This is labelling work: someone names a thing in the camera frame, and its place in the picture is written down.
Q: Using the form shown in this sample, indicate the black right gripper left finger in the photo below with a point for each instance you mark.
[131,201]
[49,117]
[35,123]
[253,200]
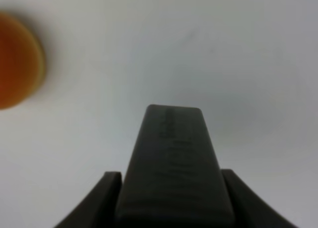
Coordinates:
[96,210]

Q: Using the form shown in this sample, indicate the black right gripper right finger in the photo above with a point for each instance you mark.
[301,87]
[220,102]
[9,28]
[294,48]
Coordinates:
[250,210]

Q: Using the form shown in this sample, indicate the black rectangular pump bottle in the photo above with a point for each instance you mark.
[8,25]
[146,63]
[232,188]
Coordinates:
[173,178]

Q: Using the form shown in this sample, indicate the orange round bread bun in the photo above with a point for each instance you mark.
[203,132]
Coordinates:
[22,61]

